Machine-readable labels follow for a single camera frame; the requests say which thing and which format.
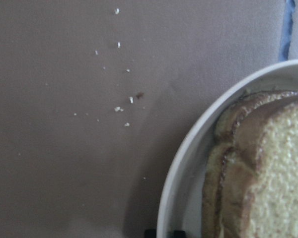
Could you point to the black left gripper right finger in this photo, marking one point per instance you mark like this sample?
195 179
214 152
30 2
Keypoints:
177 234

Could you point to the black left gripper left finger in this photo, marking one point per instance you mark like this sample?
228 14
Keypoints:
150 233

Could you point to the round white plate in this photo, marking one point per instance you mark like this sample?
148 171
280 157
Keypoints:
180 207

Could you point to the bread slice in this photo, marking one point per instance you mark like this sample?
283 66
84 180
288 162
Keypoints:
260 191
224 133

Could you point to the bread slice on plate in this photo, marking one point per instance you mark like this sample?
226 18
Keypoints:
224 133

